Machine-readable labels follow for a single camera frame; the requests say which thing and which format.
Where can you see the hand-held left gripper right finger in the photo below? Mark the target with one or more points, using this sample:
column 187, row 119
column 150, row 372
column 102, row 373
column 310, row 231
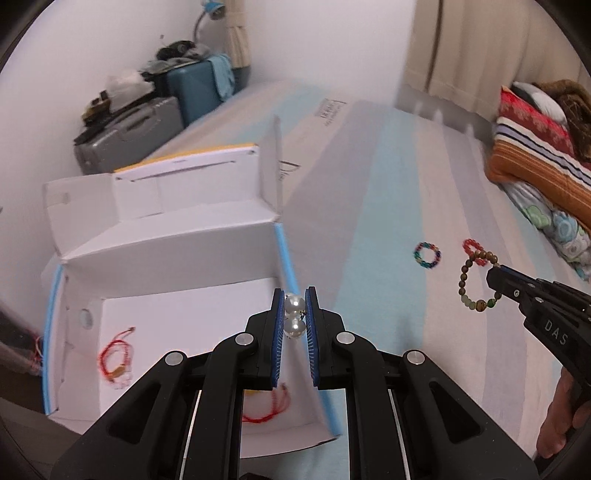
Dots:
column 311, row 341

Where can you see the teal cloth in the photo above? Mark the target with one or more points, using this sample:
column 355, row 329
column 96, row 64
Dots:
column 224, row 76

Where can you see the person's right hand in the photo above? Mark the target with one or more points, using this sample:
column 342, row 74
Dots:
column 556, row 424

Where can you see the white pearl strand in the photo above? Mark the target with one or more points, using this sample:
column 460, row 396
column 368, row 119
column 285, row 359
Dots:
column 294, row 318

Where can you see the blue desk lamp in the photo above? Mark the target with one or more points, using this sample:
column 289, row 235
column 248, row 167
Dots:
column 212, row 7

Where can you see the grey white pillow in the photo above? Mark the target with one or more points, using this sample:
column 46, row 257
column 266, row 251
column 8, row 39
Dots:
column 540, row 99

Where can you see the narrow beige curtain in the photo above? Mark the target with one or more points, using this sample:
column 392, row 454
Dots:
column 238, row 37

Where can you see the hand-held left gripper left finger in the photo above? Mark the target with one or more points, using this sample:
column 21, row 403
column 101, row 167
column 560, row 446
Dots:
column 277, row 341

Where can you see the wide beige curtain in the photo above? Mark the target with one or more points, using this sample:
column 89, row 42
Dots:
column 485, row 50

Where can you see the striped orange pillow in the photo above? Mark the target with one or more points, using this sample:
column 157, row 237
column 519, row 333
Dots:
column 535, row 152

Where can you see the white and blue cardboard box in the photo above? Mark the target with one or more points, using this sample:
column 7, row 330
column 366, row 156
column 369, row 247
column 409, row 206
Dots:
column 175, row 277

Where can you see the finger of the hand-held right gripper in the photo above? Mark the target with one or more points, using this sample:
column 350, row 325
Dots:
column 508, row 288
column 526, row 279

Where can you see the dark clutter on suitcase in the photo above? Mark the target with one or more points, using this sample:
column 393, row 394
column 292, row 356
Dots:
column 178, row 50

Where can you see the grey suitcase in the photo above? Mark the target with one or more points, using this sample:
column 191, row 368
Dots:
column 134, row 134

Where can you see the floral quilt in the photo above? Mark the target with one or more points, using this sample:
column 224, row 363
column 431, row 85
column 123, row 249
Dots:
column 549, row 221

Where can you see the teal suitcase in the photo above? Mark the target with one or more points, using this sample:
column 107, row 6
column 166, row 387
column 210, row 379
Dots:
column 194, row 90

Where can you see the brown blanket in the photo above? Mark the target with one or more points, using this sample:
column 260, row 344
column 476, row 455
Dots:
column 572, row 101

